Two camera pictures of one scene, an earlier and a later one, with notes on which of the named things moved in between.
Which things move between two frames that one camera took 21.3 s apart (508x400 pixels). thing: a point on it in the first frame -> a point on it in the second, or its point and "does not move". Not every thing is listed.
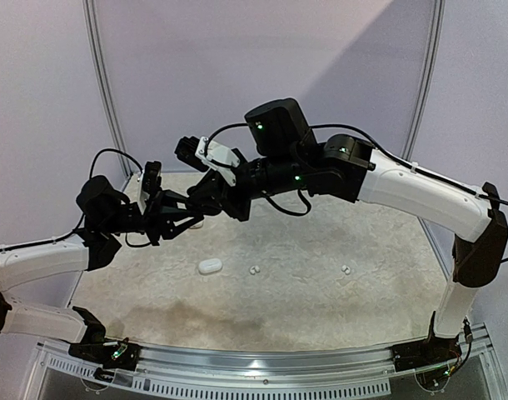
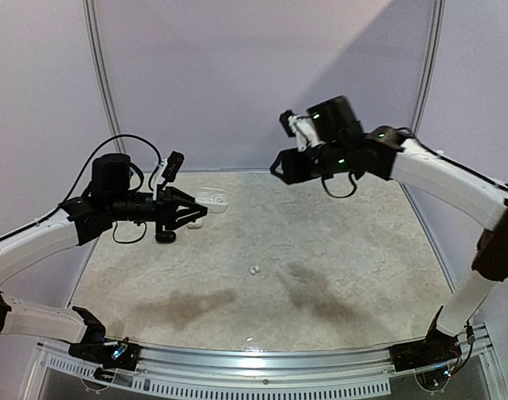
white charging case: [197, 225] does not move
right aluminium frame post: [440, 8] does not move
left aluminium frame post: [97, 52] does not move
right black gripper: [236, 197] -> [302, 162]
